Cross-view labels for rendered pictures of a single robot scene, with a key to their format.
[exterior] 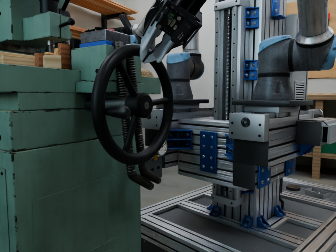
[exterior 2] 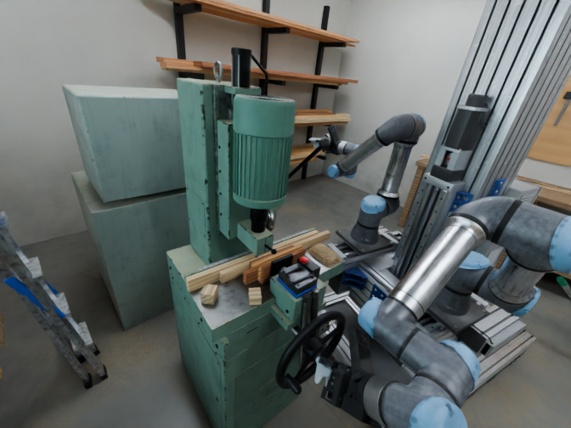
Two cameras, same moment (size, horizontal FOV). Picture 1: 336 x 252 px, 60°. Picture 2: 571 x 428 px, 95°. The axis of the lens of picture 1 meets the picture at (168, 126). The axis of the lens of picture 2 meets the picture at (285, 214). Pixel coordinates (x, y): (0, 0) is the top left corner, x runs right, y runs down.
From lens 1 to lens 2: 76 cm
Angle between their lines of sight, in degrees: 26
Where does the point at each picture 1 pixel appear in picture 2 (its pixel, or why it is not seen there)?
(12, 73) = (226, 327)
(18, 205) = (226, 382)
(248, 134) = not seen: hidden behind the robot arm
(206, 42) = (427, 87)
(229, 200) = not seen: hidden behind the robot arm
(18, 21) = (234, 226)
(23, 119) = (232, 345)
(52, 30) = (257, 251)
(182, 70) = (374, 220)
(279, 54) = (466, 279)
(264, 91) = (438, 300)
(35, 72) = (241, 318)
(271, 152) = not seen: hidden behind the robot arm
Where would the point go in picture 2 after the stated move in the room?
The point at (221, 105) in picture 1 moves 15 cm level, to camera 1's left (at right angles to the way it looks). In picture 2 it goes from (401, 262) to (370, 255)
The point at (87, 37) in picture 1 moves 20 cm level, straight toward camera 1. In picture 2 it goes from (283, 278) to (279, 333)
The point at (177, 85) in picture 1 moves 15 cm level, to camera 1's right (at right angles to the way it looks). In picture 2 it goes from (365, 231) to (395, 239)
